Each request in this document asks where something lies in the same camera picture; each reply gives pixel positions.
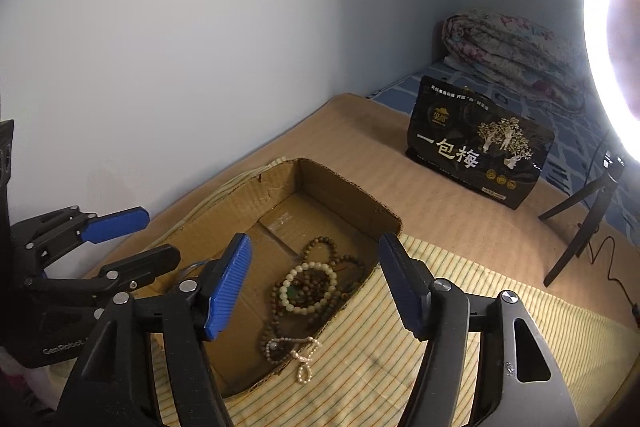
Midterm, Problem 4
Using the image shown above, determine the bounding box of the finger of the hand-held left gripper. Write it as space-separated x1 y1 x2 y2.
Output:
25 244 182 308
10 205 151 280

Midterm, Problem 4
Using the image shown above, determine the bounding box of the striped yellow cloth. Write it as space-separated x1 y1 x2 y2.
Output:
150 159 632 427

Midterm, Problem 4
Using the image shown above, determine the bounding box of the black snack bag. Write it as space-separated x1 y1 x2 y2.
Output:
404 75 556 211

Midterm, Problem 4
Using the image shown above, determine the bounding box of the folded floral quilt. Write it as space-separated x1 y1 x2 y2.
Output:
440 9 593 112

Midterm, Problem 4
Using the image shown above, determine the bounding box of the black power cable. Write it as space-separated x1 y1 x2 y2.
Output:
582 127 640 325

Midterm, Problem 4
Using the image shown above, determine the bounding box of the black tripod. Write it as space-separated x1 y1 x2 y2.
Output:
538 152 628 288

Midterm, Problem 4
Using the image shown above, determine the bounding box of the white pearl strand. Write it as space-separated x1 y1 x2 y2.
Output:
265 335 322 384

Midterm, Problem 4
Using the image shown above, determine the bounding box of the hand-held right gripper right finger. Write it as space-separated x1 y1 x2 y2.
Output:
377 232 581 427

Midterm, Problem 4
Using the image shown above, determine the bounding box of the cream bead bracelet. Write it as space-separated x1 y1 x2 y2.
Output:
278 261 340 312

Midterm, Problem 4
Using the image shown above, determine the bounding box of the wooden bead necklace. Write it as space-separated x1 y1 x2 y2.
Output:
257 234 368 364

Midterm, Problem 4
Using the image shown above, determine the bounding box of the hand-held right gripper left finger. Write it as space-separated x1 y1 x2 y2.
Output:
55 233 254 427

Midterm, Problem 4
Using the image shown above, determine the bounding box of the tan mattress cover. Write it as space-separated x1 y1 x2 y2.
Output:
82 93 640 333

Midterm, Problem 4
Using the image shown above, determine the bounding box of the cardboard box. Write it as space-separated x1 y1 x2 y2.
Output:
97 158 403 400

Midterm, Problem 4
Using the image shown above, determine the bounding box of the white ring light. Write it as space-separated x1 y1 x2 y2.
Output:
582 0 640 168

